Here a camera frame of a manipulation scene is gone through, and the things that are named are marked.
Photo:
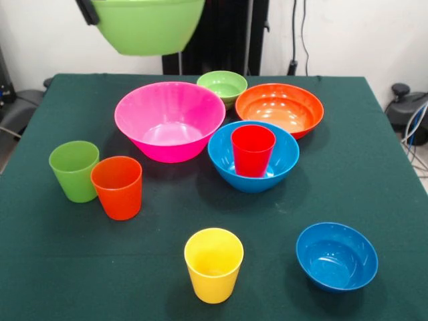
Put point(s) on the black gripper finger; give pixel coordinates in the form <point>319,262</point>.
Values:
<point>88,11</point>

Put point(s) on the large green bowl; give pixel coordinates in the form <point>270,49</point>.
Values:
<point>147,26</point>

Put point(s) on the red cup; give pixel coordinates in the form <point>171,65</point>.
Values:
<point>252,154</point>

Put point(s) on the light blue bowl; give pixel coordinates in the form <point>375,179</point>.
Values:
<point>250,184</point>

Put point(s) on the black wheeled base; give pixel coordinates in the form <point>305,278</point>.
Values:
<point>408,110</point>
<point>23,107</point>

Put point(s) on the large pink bowl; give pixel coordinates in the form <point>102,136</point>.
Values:
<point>170,113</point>

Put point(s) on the small green bowl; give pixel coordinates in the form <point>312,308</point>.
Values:
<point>222,85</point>

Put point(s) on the green cup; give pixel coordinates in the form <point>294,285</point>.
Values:
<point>72,174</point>

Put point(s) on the orange cup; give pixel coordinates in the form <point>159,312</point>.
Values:
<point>118,197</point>

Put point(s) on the orange bowl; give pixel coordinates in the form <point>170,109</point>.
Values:
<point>284,107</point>

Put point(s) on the yellow cup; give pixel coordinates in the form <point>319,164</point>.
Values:
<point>214,267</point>

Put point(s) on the dark green table cloth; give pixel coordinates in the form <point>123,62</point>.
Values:
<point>334,187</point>

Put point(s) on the small dark blue bowl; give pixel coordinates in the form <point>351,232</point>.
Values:
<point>337,261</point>

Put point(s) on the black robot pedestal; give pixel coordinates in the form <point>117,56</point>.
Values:
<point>227,33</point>

